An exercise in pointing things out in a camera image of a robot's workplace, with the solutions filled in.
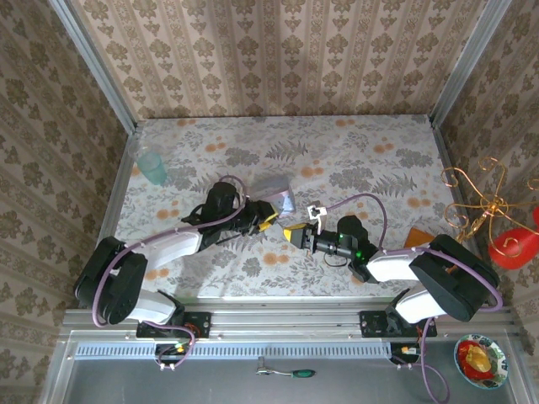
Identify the orange wooden board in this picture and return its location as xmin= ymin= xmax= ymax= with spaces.
xmin=403 ymin=226 xmax=460 ymax=274

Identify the green translucent plastic cup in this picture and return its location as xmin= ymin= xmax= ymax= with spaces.
xmin=128 ymin=141 xmax=168 ymax=186

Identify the red pear-shaped ornament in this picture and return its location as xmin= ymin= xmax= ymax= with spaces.
xmin=487 ymin=205 xmax=539 ymax=270

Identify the red and yellow toy food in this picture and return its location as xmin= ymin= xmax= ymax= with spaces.
xmin=457 ymin=340 xmax=494 ymax=375

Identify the floral patterned bowl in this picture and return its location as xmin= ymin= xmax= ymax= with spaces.
xmin=453 ymin=333 xmax=510 ymax=391

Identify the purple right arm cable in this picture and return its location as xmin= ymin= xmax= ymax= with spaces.
xmin=326 ymin=193 xmax=504 ymax=403

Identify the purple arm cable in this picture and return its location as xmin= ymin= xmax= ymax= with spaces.
xmin=326 ymin=193 xmax=504 ymax=403
xmin=93 ymin=174 xmax=249 ymax=371

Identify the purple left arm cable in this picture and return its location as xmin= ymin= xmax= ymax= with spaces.
xmin=93 ymin=174 xmax=249 ymax=371

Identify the aluminium front rail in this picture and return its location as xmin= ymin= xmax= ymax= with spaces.
xmin=62 ymin=294 xmax=519 ymax=340

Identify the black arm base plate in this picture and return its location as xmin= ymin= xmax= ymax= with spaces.
xmin=136 ymin=310 xmax=212 ymax=340
xmin=360 ymin=309 xmax=438 ymax=339

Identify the grey slotted cable duct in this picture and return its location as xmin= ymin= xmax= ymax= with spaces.
xmin=75 ymin=340 xmax=391 ymax=359

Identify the aluminium side rail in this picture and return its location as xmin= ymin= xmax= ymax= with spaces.
xmin=79 ymin=125 xmax=144 ymax=302
xmin=431 ymin=121 xmax=500 ymax=306

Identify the black controller with wires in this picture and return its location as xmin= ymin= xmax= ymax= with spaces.
xmin=389 ymin=341 xmax=424 ymax=371
xmin=153 ymin=330 xmax=199 ymax=374

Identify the green-handled ratchet screwdriver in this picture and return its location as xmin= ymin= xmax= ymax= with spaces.
xmin=255 ymin=356 xmax=316 ymax=380

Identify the gold wire stand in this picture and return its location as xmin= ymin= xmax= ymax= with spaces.
xmin=440 ymin=156 xmax=539 ymax=253

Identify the aluminium frame post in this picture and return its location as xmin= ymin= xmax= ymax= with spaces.
xmin=46 ymin=0 xmax=143 ymax=135
xmin=428 ymin=0 xmax=514 ymax=127

